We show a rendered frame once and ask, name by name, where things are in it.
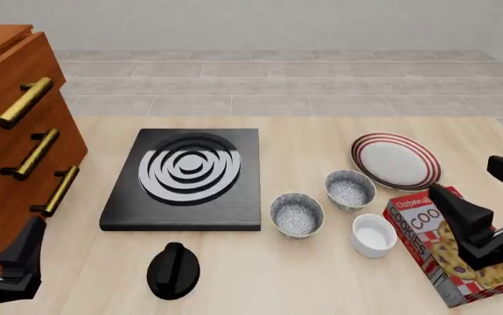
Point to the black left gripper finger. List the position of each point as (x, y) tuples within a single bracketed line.
[(25, 243)]

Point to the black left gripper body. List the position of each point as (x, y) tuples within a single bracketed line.
[(6, 290)]

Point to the white plate with red rings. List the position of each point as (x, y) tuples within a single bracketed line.
[(391, 160)]

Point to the flat black stove plate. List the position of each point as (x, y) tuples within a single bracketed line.
[(133, 210)]

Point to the patterned grey bowl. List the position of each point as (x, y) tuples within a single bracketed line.
[(349, 190), (297, 216)]

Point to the red cookies box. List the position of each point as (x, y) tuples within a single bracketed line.
[(413, 229)]

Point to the small wooden drawer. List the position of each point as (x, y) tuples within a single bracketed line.
[(56, 177)]

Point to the small white ramekin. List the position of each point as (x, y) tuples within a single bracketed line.
[(372, 236)]

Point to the medium wooden drawer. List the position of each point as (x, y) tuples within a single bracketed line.
[(60, 110)]

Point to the round black stove knob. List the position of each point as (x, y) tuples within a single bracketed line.
[(172, 272)]

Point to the large wooden drawer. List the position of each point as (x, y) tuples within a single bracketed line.
[(37, 59)]

